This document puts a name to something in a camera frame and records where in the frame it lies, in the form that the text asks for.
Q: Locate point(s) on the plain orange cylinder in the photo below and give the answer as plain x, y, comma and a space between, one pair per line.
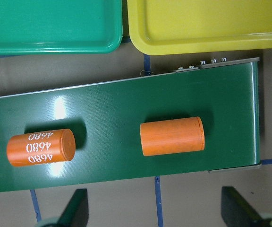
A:
172, 136

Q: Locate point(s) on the orange cylinder marked 4680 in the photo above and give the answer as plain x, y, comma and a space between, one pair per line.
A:
41, 148

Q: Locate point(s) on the yellow plastic tray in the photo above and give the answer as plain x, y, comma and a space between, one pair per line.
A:
162, 27

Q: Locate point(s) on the green conveyor belt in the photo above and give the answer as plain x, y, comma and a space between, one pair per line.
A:
105, 119

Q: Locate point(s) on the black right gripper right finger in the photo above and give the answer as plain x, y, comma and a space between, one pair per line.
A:
236, 211

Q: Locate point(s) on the green plastic tray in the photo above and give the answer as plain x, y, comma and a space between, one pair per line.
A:
60, 26

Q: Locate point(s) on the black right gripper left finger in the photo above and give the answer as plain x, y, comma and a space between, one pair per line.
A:
76, 213

